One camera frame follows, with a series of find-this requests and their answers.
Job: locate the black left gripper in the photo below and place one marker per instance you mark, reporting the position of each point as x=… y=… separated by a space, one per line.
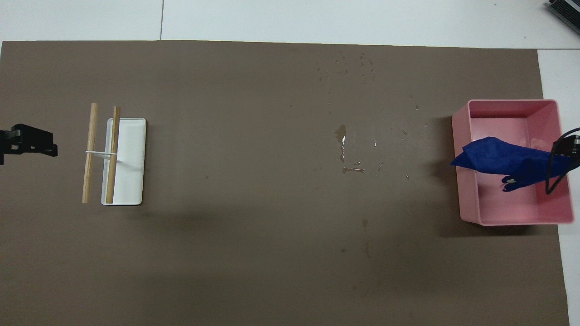
x=5 y=140

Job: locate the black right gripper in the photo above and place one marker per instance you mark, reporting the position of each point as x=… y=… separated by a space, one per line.
x=574 y=146

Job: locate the blue towel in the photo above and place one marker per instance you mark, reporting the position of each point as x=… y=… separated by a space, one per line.
x=498 y=158

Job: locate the pink plastic bin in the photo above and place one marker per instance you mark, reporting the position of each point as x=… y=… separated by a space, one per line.
x=507 y=208

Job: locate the white rack with wooden rods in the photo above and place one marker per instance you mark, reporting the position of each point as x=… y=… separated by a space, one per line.
x=129 y=158

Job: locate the grey ridged device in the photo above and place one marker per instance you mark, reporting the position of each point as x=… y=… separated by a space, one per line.
x=566 y=9

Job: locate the brown table mat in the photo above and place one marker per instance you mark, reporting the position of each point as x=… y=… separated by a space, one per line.
x=249 y=226

